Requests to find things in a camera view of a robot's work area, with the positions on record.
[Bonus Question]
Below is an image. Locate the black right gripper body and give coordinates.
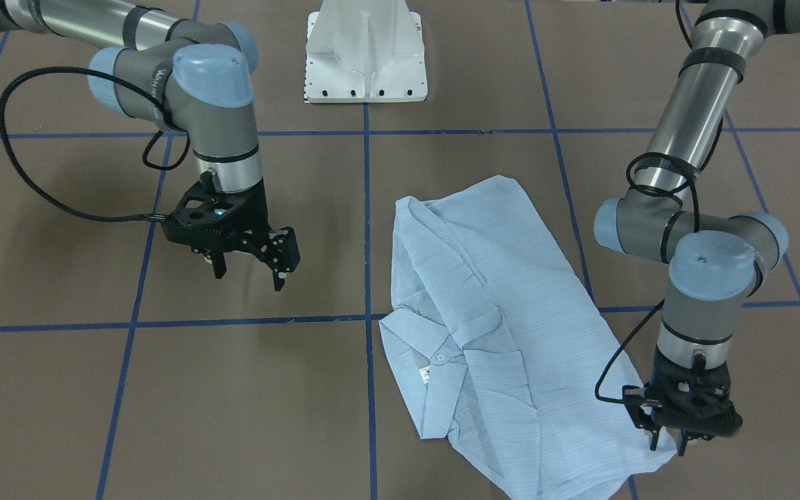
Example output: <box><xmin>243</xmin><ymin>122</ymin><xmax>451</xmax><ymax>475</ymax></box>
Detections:
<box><xmin>192</xmin><ymin>179</ymin><xmax>301</xmax><ymax>273</ymax></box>

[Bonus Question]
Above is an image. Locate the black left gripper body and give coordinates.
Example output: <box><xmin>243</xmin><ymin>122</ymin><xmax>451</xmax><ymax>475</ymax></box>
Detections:
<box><xmin>650</xmin><ymin>349</ymin><xmax>743</xmax><ymax>438</ymax></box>

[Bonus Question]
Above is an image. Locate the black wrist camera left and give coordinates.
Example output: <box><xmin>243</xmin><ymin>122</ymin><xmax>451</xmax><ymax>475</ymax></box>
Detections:
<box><xmin>622</xmin><ymin>384</ymin><xmax>655</xmax><ymax>433</ymax></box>

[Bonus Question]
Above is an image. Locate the light blue striped shirt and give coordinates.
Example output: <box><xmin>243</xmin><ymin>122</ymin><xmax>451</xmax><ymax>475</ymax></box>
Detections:
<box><xmin>380</xmin><ymin>175</ymin><xmax>676</xmax><ymax>499</ymax></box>

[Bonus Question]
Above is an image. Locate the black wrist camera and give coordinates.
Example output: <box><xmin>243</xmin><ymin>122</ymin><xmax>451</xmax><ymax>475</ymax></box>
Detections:
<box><xmin>622</xmin><ymin>384</ymin><xmax>655</xmax><ymax>433</ymax></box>
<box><xmin>161</xmin><ymin>181</ymin><xmax>239</xmax><ymax>249</ymax></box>

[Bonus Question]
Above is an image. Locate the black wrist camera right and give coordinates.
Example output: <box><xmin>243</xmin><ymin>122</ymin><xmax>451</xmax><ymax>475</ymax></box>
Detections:
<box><xmin>161</xmin><ymin>181</ymin><xmax>239</xmax><ymax>249</ymax></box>

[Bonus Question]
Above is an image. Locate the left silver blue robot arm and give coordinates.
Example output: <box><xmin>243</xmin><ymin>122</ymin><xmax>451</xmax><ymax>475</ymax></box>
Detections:
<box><xmin>594</xmin><ymin>1</ymin><xmax>800</xmax><ymax>455</ymax></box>

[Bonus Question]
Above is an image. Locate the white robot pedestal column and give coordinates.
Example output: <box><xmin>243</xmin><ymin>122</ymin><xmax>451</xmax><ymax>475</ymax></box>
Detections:
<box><xmin>303</xmin><ymin>1</ymin><xmax>428</xmax><ymax>104</ymax></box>

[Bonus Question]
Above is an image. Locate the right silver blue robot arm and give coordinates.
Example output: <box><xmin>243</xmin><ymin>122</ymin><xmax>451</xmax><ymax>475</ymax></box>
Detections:
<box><xmin>0</xmin><ymin>1</ymin><xmax>301</xmax><ymax>291</ymax></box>

